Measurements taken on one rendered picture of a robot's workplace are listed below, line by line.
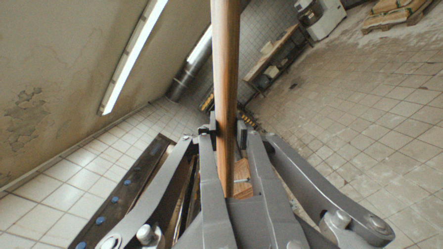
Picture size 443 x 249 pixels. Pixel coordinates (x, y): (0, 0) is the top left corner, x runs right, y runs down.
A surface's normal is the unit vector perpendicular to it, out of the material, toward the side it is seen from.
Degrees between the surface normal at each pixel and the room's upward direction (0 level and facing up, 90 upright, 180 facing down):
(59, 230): 90
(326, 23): 90
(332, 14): 90
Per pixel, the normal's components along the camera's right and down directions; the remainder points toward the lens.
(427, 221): -0.76, -0.57
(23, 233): 0.65, -0.70
